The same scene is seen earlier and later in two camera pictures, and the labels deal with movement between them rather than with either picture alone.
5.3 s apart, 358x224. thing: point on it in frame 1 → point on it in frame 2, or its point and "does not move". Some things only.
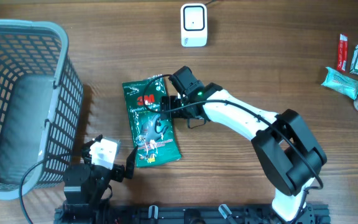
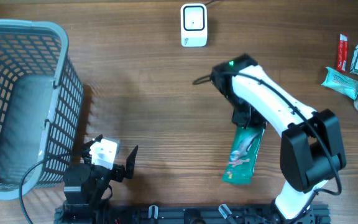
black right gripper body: [174, 102] → [243, 114]
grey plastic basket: [31, 98] does not move
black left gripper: [118, 170] does not move
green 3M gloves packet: [155, 139] → [242, 162]
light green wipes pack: [342, 84] does not move
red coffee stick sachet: [342, 53] does not move
